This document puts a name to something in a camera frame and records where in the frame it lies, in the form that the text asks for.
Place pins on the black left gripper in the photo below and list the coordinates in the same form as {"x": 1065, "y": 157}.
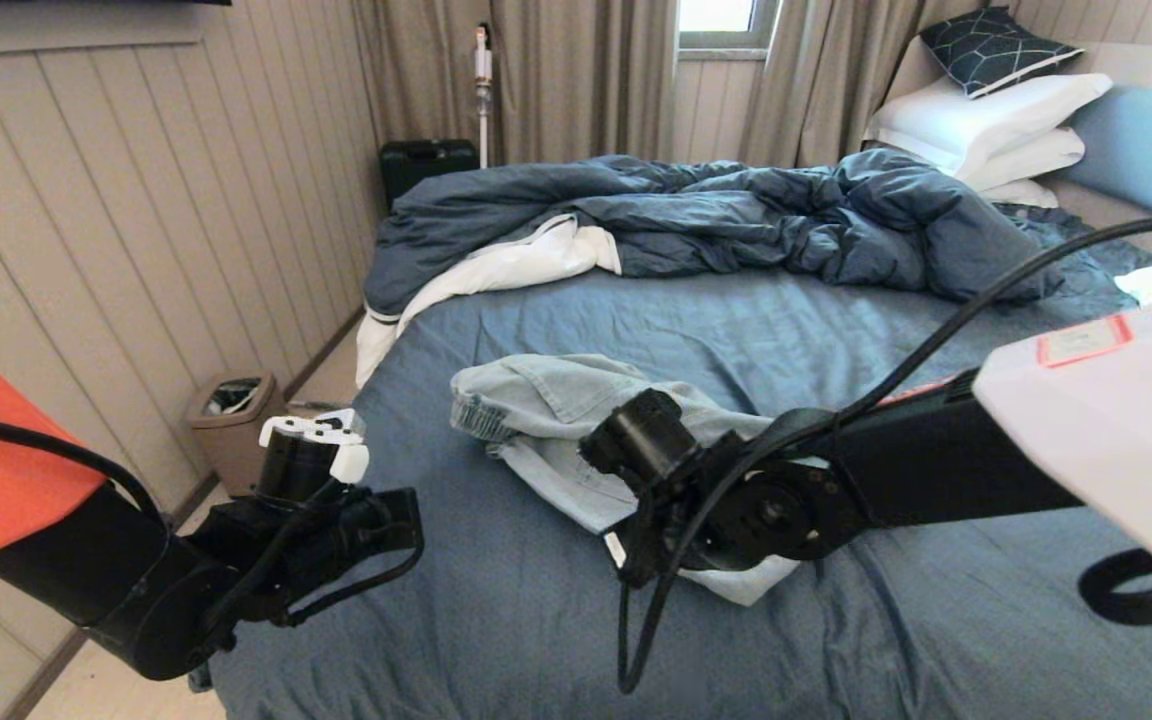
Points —
{"x": 336, "y": 550}

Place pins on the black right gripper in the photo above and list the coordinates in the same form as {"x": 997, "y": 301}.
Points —
{"x": 696, "y": 520}

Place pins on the light blue denim shorts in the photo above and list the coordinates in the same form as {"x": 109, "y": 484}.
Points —
{"x": 546, "y": 400}

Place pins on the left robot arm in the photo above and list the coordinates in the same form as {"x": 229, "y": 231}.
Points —
{"x": 56, "y": 520}

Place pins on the beige trash bin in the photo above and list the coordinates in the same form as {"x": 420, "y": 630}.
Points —
{"x": 231, "y": 430}

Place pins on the bed with blue sheet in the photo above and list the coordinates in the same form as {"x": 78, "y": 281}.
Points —
{"x": 836, "y": 320}

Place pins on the dark blue white-lined duvet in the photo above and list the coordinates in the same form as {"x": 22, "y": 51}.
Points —
{"x": 736, "y": 210}

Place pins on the black hard suitcase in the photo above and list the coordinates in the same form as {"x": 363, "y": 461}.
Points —
{"x": 426, "y": 165}

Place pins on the wide beige curtain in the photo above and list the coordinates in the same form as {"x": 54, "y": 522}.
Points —
{"x": 576, "y": 80}

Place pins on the narrow beige curtain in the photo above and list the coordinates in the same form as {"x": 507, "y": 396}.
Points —
{"x": 816, "y": 80}

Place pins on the small white pillow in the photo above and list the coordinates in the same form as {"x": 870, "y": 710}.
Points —
{"x": 1026, "y": 192}

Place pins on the large white pillow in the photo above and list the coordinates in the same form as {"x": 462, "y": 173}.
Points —
{"x": 976, "y": 115}

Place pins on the medium white pillow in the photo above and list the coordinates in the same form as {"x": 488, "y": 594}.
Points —
{"x": 1036, "y": 155}

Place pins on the white stick vacuum cleaner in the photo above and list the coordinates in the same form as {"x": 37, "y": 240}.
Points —
{"x": 482, "y": 60}

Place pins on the dark geometric patterned cushion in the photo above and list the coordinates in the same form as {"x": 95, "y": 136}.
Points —
{"x": 996, "y": 45}

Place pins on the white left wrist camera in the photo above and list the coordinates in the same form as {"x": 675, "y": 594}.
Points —
{"x": 341, "y": 420}

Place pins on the window with grey frame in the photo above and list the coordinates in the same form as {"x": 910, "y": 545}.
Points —
{"x": 726, "y": 15}

